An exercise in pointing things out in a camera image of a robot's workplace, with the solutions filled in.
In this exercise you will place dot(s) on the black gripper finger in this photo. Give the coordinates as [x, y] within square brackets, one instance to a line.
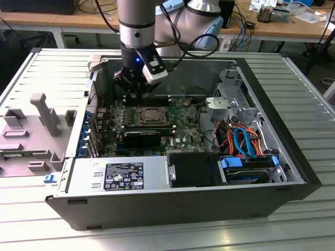
[120, 77]
[150, 87]

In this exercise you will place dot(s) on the silver green CPU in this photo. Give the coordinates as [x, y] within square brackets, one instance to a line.
[153, 115]

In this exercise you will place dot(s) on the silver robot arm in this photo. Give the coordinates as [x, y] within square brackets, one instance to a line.
[134, 15]

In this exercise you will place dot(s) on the CPU socket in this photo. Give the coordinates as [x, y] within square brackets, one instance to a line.
[139, 116]

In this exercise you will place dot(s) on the blue slot latch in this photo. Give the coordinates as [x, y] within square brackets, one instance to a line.
[84, 134]
[81, 151]
[89, 116]

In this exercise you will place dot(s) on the black graphics card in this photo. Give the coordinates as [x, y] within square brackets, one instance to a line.
[141, 138]

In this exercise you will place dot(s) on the green motherboard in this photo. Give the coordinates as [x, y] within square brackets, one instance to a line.
[183, 130]

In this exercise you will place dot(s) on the wooden desk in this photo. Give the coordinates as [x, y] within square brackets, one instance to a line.
[78, 22]

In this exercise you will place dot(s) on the silver power supply unit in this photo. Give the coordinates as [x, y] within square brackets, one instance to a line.
[157, 173]

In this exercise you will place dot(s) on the black disk bay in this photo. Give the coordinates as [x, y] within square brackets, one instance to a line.
[193, 170]

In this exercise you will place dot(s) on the metal drive cage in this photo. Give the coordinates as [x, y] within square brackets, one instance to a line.
[244, 111]

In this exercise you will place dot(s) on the grey parts rack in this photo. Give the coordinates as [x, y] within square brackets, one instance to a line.
[39, 142]

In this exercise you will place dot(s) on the black power adapter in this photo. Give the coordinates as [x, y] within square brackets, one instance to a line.
[250, 25]

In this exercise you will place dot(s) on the black grey PC case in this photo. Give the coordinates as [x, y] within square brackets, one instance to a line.
[157, 209]

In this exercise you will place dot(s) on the blue plastic clip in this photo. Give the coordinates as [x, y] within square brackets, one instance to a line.
[49, 179]

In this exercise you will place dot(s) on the hard disk with blue carrier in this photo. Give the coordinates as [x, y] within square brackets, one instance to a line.
[246, 179]

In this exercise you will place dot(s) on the green RAM stick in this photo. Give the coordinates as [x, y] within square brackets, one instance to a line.
[13, 155]

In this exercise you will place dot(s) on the brown cooler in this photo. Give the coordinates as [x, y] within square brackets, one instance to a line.
[264, 14]

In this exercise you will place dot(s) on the grey device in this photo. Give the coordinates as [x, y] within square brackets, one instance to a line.
[281, 15]

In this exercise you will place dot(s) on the black tripod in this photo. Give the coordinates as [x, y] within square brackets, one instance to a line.
[319, 51]

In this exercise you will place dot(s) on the white papers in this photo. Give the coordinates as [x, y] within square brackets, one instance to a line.
[308, 17]

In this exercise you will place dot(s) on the white camera with black bracket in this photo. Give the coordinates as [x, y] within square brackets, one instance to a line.
[157, 75]

